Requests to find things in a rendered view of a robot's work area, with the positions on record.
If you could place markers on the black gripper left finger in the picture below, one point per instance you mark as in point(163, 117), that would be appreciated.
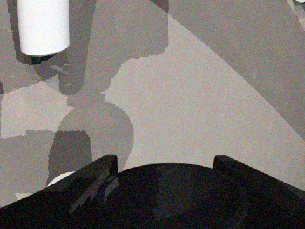
point(66, 204)

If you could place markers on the grey metal pipe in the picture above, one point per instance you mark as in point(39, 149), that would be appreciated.
point(43, 26)

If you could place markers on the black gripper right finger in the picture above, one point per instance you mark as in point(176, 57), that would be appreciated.
point(273, 204)

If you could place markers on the white post with cap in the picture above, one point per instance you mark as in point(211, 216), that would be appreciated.
point(60, 177)

